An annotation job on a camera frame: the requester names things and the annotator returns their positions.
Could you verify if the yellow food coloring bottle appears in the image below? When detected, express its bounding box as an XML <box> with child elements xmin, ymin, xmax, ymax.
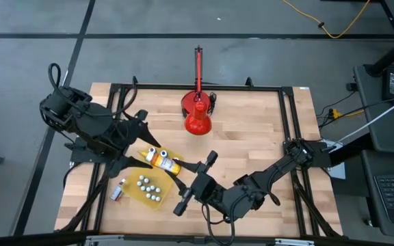
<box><xmin>140</xmin><ymin>151</ymin><xmax>162</xmax><ymax>165</ymax></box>

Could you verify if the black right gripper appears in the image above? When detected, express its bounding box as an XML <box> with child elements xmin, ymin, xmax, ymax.
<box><xmin>164</xmin><ymin>150</ymin><xmax>225</xmax><ymax>217</ymax></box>

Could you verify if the grey base plate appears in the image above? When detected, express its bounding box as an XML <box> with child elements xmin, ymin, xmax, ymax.
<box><xmin>326</xmin><ymin>138</ymin><xmax>347</xmax><ymax>180</ymax></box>

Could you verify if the black lamp cable with switch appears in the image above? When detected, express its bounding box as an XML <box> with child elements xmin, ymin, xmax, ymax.
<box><xmin>181</xmin><ymin>91</ymin><xmax>218</xmax><ymax>119</ymax></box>

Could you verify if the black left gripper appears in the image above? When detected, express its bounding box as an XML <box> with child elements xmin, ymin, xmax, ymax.
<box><xmin>104</xmin><ymin>109</ymin><xmax>162</xmax><ymax>178</ymax></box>

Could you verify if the black side desk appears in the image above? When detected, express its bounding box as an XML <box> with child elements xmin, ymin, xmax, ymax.
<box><xmin>353</xmin><ymin>64</ymin><xmax>394</xmax><ymax>240</ymax></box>

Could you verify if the orange-red food coloring bottle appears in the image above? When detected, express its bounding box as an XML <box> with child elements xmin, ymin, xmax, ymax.
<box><xmin>153</xmin><ymin>155</ymin><xmax>181</xmax><ymax>176</ymax></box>

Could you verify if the red desk lamp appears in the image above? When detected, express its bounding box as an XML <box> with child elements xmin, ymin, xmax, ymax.
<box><xmin>180</xmin><ymin>45</ymin><xmax>218</xmax><ymax>136</ymax></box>

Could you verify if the yellow extension cable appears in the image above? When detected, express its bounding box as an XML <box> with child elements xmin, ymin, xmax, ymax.
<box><xmin>281</xmin><ymin>0</ymin><xmax>371</xmax><ymax>40</ymax></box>

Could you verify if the black horizontal rig beam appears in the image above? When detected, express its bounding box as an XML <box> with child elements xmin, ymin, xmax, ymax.
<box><xmin>0</xmin><ymin>231</ymin><xmax>394</xmax><ymax>246</ymax></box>

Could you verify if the white cable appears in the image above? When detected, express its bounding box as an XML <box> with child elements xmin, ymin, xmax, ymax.
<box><xmin>326</xmin><ymin>92</ymin><xmax>394</xmax><ymax>146</ymax></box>

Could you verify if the black stand leg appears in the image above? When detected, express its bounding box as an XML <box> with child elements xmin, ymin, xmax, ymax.
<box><xmin>364</xmin><ymin>0</ymin><xmax>394</xmax><ymax>78</ymax></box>

